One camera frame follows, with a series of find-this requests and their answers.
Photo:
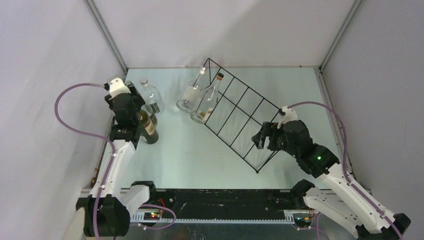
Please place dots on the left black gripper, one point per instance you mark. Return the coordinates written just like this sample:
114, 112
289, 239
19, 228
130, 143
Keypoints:
135, 97

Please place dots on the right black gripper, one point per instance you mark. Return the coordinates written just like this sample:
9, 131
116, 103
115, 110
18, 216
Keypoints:
268, 129

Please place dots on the short clear bottle white cap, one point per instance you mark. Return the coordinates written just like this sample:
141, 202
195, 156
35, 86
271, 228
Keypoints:
152, 97

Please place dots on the dark green wine bottle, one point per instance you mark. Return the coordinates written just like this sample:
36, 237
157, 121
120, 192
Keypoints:
148, 133

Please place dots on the clear bottle white frosted label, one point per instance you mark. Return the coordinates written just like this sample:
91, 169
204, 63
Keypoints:
192, 90

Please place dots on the clear bottle cork stopper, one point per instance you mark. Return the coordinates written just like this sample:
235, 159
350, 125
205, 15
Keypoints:
207, 101

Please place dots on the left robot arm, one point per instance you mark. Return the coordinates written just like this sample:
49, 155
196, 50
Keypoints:
112, 165

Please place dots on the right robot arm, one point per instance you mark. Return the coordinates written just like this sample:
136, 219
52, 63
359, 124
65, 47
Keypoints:
351, 206

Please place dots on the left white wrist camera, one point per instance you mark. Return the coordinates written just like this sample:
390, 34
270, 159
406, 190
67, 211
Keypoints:
116, 86

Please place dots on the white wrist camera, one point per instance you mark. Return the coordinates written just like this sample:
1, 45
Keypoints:
287, 114
116, 86

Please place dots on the black wire wine rack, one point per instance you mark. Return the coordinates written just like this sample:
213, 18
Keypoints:
239, 114

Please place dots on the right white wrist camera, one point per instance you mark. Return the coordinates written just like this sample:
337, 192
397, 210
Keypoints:
287, 114

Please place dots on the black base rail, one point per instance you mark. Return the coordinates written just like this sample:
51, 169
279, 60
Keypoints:
219, 206

